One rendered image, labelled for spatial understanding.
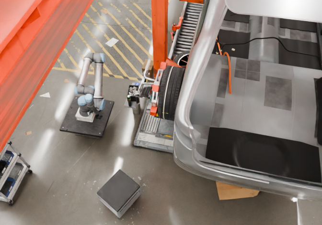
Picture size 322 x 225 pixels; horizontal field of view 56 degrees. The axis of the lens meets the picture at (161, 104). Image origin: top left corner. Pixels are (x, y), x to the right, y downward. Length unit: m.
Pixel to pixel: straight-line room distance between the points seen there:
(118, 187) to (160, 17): 2.03
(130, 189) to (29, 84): 2.74
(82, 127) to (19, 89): 3.18
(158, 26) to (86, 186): 2.22
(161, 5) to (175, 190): 2.26
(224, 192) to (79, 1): 3.21
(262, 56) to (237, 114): 1.05
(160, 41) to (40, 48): 2.71
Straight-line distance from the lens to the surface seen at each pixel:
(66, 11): 1.38
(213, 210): 4.01
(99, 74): 4.03
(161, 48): 3.90
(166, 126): 4.22
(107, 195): 3.72
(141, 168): 4.17
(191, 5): 6.14
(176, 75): 3.52
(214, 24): 3.09
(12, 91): 1.12
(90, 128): 4.23
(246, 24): 4.98
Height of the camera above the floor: 3.77
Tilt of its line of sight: 53 degrees down
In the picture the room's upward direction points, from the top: 1 degrees counter-clockwise
